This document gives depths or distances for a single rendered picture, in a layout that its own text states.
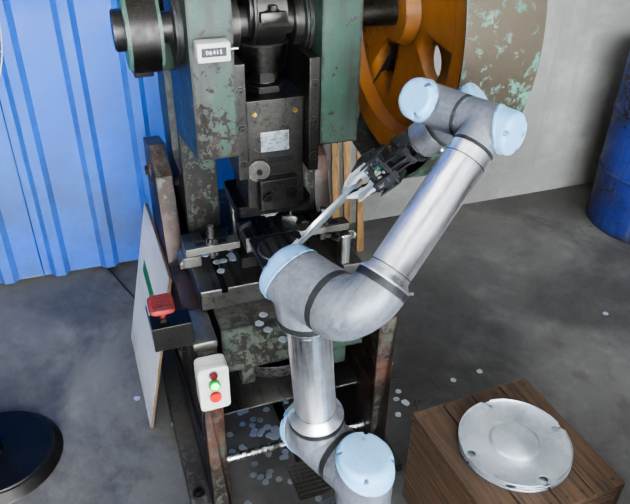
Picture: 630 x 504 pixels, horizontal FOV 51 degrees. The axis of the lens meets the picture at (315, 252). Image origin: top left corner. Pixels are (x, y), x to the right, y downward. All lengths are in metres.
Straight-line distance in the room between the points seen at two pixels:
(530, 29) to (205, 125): 0.71
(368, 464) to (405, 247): 0.48
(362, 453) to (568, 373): 1.45
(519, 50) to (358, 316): 0.66
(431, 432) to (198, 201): 0.91
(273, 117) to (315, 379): 0.65
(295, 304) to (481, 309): 1.85
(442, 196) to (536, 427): 0.98
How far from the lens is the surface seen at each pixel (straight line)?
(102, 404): 2.49
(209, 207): 1.97
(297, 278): 1.11
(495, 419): 1.92
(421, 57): 1.69
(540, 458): 1.86
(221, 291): 1.73
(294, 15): 1.61
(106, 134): 2.86
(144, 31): 1.49
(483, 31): 1.39
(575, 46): 3.65
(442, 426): 1.89
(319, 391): 1.31
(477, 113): 1.14
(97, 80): 2.78
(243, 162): 1.60
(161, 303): 1.61
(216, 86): 1.51
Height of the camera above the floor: 1.72
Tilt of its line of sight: 33 degrees down
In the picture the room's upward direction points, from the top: 1 degrees clockwise
